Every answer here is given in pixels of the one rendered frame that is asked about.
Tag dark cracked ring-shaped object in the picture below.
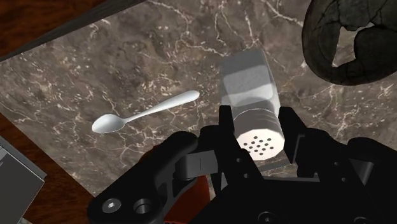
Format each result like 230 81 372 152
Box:
301 0 397 87

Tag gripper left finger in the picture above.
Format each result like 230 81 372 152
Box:
87 105 265 224

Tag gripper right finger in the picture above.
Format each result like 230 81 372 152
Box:
278 106 397 199

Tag silver spoon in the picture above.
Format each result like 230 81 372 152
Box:
91 90 200 134

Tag glass salt shaker silver lid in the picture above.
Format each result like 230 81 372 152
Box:
219 48 286 162

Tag grey box-shaped appliance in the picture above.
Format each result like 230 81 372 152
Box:
0 135 47 224

